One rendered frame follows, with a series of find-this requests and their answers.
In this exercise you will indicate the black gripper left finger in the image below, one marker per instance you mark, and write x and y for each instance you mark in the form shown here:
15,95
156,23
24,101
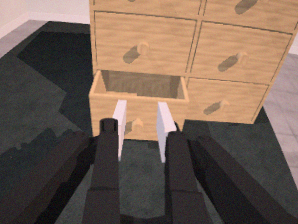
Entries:
41,196

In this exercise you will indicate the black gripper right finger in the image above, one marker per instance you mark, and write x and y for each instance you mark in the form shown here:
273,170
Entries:
235,194

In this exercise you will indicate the tan wooden chest of drawers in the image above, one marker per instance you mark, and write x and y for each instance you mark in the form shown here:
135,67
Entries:
187,74

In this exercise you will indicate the light wooden drawer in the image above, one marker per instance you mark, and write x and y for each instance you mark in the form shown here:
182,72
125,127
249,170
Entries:
278,13
223,99
175,6
138,41
103,104
220,47

